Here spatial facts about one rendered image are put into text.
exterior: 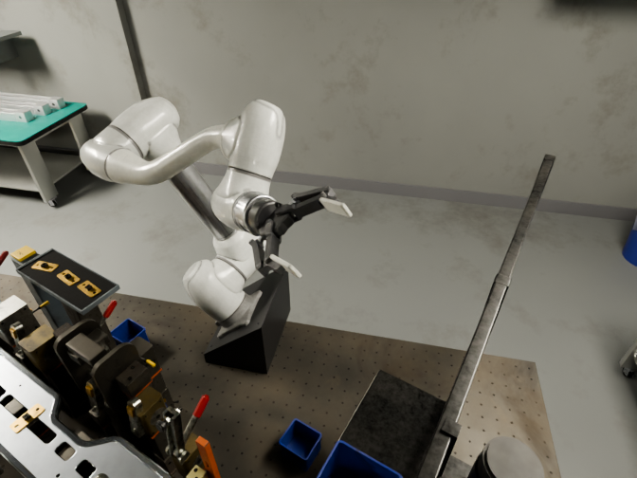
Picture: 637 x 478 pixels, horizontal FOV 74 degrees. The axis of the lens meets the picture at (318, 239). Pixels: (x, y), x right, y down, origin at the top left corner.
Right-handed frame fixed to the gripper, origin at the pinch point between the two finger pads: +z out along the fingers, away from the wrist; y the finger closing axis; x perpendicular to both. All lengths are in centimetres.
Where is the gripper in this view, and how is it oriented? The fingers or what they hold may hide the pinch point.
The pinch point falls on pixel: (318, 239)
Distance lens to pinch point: 70.5
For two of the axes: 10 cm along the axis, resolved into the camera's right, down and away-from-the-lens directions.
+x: -5.4, -6.3, -5.6
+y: -6.3, 7.4, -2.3
